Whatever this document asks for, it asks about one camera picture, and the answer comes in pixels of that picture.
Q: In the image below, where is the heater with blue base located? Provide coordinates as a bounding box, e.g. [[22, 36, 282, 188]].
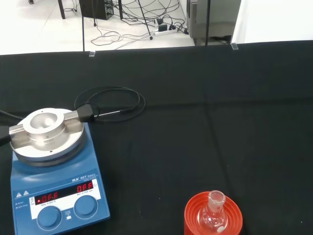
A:
[[0, 104, 111, 235]]

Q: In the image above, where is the black tripod leg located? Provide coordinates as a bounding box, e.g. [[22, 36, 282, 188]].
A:
[[137, 0, 154, 40]]

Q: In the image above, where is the steel probe with black cable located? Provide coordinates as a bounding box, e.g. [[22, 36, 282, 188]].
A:
[[74, 86, 146, 123]]

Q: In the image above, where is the black bench cloth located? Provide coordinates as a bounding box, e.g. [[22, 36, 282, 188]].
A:
[[0, 40, 313, 235]]

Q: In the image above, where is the grey metal cabinet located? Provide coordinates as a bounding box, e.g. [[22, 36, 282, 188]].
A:
[[187, 0, 242, 47]]

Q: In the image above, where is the white power strip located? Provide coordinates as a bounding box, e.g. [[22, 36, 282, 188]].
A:
[[154, 27, 178, 37]]

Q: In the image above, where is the orange flask ring stand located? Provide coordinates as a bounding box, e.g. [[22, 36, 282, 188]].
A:
[[183, 191, 244, 235]]

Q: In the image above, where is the black computer tower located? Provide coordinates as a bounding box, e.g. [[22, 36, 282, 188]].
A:
[[79, 0, 115, 21]]

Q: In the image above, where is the black heater power cable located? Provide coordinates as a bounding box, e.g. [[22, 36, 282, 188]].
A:
[[0, 110, 24, 120]]

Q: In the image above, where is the white floor cable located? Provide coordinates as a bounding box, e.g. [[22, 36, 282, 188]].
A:
[[90, 23, 157, 50]]

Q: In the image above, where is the thin black stand pole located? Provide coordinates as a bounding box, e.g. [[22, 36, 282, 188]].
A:
[[81, 0, 86, 52], [206, 0, 211, 47]]

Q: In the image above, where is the tangle of black floor cables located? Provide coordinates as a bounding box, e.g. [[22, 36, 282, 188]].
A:
[[122, 0, 189, 34]]

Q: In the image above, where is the dark table leg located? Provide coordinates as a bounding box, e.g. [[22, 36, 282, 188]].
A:
[[57, 0, 67, 20]]

